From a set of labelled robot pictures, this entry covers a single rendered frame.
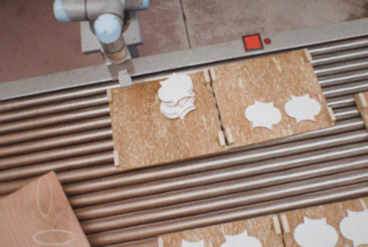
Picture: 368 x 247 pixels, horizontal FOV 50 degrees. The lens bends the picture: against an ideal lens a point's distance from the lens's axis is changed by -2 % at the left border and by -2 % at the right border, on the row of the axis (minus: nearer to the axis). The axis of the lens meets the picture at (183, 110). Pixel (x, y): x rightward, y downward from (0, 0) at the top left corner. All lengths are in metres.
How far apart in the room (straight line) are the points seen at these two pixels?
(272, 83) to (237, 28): 1.35
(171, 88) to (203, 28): 1.44
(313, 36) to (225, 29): 1.21
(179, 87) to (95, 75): 0.38
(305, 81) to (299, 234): 0.59
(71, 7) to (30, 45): 1.83
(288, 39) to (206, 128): 0.54
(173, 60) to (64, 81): 0.47
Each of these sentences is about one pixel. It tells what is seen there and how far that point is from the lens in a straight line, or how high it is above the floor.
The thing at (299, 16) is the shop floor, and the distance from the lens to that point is 3.03.
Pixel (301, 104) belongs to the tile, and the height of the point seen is 0.95.
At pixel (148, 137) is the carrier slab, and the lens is 1.50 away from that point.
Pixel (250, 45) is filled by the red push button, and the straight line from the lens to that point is 1.69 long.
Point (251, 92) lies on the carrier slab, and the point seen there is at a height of 0.94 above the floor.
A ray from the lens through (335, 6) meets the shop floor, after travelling 3.15.
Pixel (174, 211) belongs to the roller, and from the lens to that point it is 1.43.
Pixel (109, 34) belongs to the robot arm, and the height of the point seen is 1.38.
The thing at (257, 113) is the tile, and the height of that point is 0.95.
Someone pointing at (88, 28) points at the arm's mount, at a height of 0.89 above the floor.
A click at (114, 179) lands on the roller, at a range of 1.49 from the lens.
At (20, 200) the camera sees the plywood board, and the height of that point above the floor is 1.04.
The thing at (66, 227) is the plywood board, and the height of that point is 1.04.
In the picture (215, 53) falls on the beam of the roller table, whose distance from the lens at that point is 1.68.
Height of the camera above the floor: 2.32
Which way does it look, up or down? 64 degrees down
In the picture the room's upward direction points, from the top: 8 degrees counter-clockwise
